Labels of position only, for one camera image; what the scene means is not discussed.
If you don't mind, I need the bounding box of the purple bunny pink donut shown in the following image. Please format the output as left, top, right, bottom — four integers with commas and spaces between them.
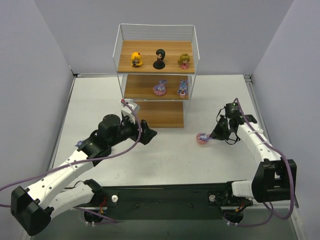
196, 132, 212, 145
152, 80, 167, 97

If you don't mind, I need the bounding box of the small purple bunny toy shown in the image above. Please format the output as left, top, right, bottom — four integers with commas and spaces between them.
177, 80, 189, 99

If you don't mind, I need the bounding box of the black haired doll toy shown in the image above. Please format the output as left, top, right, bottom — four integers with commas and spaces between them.
153, 49, 166, 70

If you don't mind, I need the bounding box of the yellow haired doll toy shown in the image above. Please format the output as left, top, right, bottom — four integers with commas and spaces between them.
130, 52, 143, 68

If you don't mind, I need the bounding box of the blonde pink dress doll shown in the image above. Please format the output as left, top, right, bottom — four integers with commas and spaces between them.
177, 53, 190, 70

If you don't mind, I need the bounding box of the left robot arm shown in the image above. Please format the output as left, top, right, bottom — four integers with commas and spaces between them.
10, 114, 157, 236

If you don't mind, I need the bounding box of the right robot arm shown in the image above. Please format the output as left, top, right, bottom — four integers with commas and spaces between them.
209, 101, 297, 203

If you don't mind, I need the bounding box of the purple cat toy far left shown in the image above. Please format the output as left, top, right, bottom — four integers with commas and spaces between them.
74, 140, 85, 149

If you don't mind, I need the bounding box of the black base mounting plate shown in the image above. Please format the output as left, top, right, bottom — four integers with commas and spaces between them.
80, 182, 253, 222

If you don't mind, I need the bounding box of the white wire wooden shelf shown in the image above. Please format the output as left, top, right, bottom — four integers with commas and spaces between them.
112, 23, 200, 128

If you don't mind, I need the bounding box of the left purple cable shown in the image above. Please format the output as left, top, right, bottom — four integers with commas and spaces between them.
0, 99, 143, 225

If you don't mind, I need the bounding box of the purple cable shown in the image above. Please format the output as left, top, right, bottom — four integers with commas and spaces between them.
0, 99, 143, 225
223, 97, 297, 227

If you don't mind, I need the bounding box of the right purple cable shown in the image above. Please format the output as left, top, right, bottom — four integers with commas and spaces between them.
223, 97, 297, 227

